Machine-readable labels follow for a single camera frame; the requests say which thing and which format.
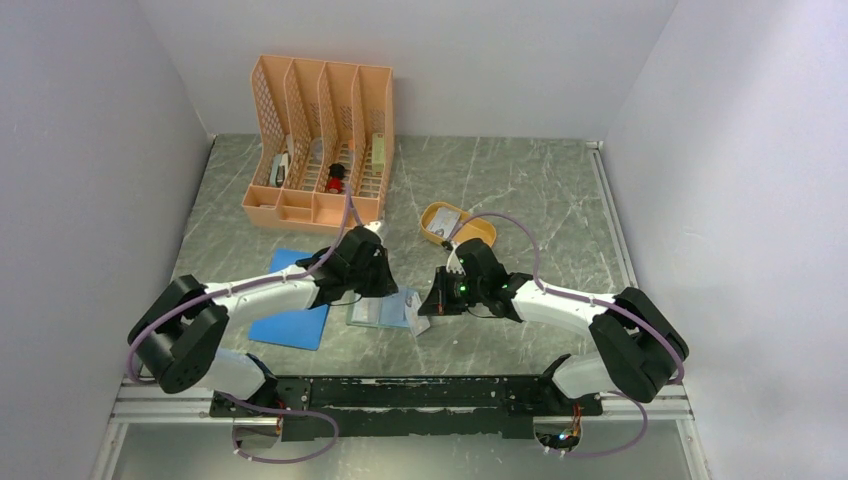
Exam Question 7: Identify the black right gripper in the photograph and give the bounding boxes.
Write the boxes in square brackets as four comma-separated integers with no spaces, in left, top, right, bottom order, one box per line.
[418,265,486,316]

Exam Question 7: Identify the silver credit card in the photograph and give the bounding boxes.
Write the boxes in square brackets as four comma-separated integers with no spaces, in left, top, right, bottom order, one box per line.
[347,298,382,327]
[403,288,431,337]

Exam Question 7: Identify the yellow oval tray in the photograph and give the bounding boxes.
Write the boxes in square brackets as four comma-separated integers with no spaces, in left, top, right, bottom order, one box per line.
[419,202,497,246]

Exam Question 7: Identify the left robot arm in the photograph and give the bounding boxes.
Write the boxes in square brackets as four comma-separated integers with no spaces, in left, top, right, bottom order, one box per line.
[127,226,398,416]

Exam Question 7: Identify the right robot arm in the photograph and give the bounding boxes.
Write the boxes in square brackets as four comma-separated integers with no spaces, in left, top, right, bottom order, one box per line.
[417,238,689,414]

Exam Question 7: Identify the silver VIP card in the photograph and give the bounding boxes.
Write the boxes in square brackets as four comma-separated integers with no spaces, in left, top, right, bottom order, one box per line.
[426,207,461,240]

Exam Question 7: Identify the blue notebook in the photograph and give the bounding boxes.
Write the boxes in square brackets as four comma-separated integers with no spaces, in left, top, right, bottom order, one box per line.
[248,249,329,351]

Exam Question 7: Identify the red black small bottle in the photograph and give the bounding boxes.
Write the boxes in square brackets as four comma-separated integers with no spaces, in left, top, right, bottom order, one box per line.
[325,163,347,194]

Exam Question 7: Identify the white grey utility knife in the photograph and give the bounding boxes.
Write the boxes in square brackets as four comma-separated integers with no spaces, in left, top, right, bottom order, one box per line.
[269,151,290,188]

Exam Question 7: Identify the pale green eraser block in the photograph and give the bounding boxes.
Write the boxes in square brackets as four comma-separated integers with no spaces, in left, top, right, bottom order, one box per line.
[370,133,386,176]

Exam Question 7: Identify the orange plastic file organizer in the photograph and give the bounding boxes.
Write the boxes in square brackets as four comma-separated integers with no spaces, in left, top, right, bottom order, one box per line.
[242,55,395,233]

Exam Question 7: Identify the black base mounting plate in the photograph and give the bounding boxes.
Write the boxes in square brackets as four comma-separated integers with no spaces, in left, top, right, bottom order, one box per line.
[209,354,604,444]

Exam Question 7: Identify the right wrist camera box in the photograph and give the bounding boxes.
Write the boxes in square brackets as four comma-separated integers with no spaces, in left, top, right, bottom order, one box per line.
[445,250,465,275]

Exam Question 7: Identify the aluminium table edge rail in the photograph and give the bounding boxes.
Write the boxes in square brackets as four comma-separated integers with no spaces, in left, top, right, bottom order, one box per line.
[585,141,639,287]

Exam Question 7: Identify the aluminium front frame rail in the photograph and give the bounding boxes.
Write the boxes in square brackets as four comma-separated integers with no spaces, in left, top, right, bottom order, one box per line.
[93,378,713,479]

